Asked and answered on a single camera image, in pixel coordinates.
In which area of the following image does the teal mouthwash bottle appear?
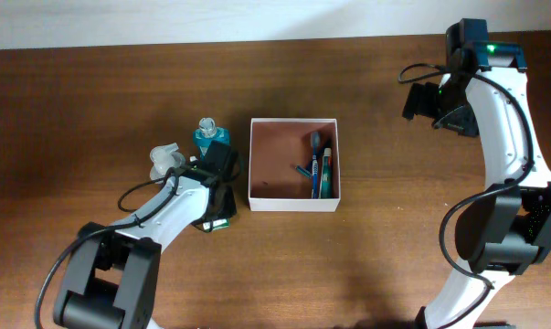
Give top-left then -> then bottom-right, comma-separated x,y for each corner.
193,117 -> 230,157

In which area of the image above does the green white packet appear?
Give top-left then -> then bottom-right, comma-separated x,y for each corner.
202,218 -> 230,233

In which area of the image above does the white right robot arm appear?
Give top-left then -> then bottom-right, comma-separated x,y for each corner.
403,40 -> 551,328

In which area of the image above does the clear pump soap bottle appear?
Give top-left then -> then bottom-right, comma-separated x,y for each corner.
150,143 -> 185,180

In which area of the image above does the white cardboard box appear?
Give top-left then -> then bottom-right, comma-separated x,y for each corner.
248,118 -> 342,212

